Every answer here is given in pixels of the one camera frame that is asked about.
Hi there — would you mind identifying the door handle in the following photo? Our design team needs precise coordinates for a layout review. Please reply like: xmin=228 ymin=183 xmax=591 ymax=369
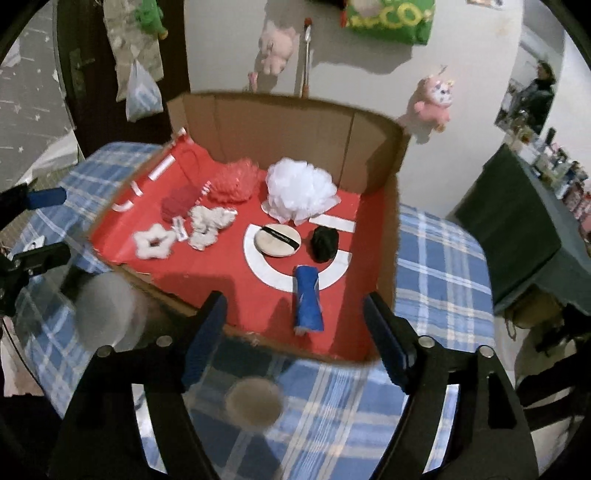
xmin=69 ymin=48 xmax=86 ymax=89

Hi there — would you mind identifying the beige powder puff black band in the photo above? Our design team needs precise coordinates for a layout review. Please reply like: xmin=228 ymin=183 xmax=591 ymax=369
xmin=254 ymin=224 xmax=304 ymax=258

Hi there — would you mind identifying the small jar with yellow capsules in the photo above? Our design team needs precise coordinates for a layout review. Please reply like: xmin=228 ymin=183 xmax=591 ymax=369
xmin=222 ymin=373 xmax=288 ymax=433

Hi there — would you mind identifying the brown door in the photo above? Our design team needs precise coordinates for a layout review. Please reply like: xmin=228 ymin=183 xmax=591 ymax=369
xmin=55 ymin=0 xmax=190 ymax=158

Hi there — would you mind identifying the large jar with green contents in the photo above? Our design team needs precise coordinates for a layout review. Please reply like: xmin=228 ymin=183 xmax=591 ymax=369
xmin=74 ymin=270 xmax=151 ymax=354

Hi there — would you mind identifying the table with dark green cloth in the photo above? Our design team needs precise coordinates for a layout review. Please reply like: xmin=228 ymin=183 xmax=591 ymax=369
xmin=450 ymin=143 xmax=591 ymax=315

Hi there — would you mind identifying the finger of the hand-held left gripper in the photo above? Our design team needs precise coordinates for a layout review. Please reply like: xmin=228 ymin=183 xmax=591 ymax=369
xmin=0 ymin=184 xmax=66 ymax=217
xmin=0 ymin=242 xmax=71 ymax=317

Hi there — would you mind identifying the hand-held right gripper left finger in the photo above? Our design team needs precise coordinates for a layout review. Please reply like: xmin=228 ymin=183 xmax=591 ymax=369
xmin=48 ymin=291 xmax=229 ymax=480

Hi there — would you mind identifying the white rough scrunchie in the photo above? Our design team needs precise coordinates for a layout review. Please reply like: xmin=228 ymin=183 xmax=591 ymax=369
xmin=188 ymin=205 xmax=239 ymax=251

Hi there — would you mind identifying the hanging fabric organizer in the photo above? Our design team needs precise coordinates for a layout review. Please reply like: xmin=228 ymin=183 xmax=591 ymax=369
xmin=102 ymin=0 xmax=165 ymax=103

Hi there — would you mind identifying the green plush toy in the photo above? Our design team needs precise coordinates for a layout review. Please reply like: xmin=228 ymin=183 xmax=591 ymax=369
xmin=134 ymin=0 xmax=170 ymax=38

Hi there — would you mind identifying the dark red scrunchie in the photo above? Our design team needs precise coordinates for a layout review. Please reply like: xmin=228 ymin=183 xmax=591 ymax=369
xmin=161 ymin=185 xmax=202 ymax=219

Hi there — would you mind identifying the white bath pouf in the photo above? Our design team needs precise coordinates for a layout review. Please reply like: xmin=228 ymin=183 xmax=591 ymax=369
xmin=261 ymin=158 xmax=341 ymax=226

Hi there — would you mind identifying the white fluffy scrunchie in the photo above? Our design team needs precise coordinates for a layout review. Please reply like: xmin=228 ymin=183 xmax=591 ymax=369
xmin=133 ymin=223 xmax=177 ymax=260

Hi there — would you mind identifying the green printed bag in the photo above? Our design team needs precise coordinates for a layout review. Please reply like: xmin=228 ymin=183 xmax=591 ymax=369
xmin=344 ymin=0 xmax=435 ymax=46

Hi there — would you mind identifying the row of bottles and jars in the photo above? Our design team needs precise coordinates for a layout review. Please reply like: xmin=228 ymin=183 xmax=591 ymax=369
xmin=508 ymin=127 xmax=591 ymax=217

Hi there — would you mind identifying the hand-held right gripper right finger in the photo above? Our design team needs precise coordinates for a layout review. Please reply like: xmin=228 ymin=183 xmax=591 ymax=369
xmin=363 ymin=292 xmax=541 ymax=480

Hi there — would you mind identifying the arched wall mirror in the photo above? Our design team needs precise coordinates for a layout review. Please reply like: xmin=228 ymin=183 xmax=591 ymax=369
xmin=494 ymin=32 xmax=567 ymax=139

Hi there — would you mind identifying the pink plush toy with face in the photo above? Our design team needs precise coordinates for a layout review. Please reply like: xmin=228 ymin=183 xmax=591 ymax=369
xmin=412 ymin=74 xmax=456 ymax=133

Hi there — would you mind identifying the red bath pouf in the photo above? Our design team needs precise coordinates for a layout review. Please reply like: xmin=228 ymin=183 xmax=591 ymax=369
xmin=206 ymin=158 xmax=267 ymax=205

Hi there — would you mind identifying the red and white stick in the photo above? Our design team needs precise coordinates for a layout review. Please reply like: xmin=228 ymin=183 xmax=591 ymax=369
xmin=300 ymin=18 xmax=314 ymax=98

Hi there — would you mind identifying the pale pink plush toy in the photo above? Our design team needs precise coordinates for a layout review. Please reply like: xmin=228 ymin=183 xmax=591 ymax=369
xmin=257 ymin=20 xmax=299 ymax=75

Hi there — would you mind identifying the cardboard box red inside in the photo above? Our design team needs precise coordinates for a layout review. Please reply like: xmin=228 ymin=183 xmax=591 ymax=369
xmin=88 ymin=91 xmax=411 ymax=368

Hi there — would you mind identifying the blue plaid blanket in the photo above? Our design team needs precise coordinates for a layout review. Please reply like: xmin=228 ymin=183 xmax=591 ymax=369
xmin=0 ymin=141 xmax=498 ymax=480

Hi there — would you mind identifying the white plastic bag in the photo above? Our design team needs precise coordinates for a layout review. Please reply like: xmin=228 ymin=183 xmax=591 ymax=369
xmin=126 ymin=60 xmax=164 ymax=122

